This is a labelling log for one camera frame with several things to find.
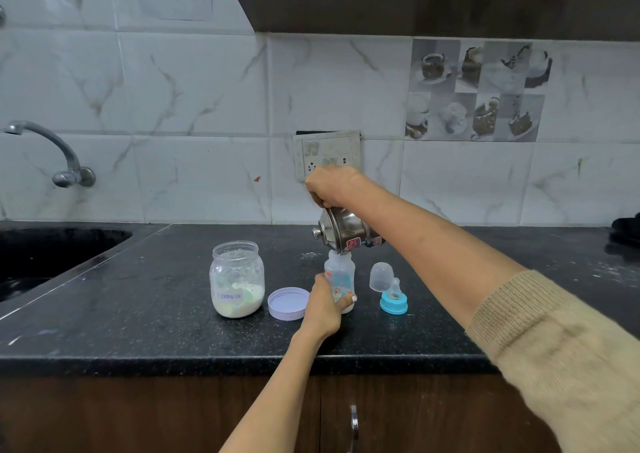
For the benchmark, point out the white switch socket board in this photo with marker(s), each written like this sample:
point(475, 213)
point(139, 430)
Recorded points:
point(325, 148)

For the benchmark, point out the person's right hand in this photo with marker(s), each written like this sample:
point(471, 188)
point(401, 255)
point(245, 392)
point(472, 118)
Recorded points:
point(342, 185)

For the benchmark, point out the lavender plastic jar lid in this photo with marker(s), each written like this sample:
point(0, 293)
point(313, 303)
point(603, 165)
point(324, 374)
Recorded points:
point(288, 304)

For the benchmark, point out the clear printed baby bottle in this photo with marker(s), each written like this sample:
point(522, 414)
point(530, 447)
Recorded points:
point(340, 273)

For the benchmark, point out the black kitchen sink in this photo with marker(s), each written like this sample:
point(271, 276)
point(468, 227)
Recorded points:
point(45, 260)

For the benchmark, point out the white measuring scoop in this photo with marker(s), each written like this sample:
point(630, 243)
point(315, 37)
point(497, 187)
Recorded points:
point(227, 283)

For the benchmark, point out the person's left forearm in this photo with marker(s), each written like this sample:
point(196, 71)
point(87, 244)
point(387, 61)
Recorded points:
point(275, 402)

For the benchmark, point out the beige knit sleeve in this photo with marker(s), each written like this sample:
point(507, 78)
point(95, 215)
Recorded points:
point(565, 358)

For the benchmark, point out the small steel kettle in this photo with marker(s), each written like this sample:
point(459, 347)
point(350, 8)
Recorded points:
point(342, 230)

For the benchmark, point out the chrome curved wall faucet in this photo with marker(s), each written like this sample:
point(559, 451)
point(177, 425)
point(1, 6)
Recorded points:
point(74, 177)

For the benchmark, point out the chrome wall valve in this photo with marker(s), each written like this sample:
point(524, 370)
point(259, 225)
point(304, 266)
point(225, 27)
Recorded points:
point(2, 15)

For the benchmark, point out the black cloth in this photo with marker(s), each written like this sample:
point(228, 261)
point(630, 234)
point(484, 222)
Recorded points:
point(627, 230)

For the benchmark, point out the clear dome bottle cap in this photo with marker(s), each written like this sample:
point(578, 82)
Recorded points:
point(381, 275)

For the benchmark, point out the person's left hand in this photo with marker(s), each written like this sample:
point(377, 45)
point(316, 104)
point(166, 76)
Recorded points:
point(322, 318)

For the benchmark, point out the brown wooden base cabinet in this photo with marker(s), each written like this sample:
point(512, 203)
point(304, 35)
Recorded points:
point(125, 415)

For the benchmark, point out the dark wooden wall cabinet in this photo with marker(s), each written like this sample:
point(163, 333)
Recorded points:
point(425, 3)

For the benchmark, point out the clear formula powder jar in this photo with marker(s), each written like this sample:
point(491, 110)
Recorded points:
point(247, 273)

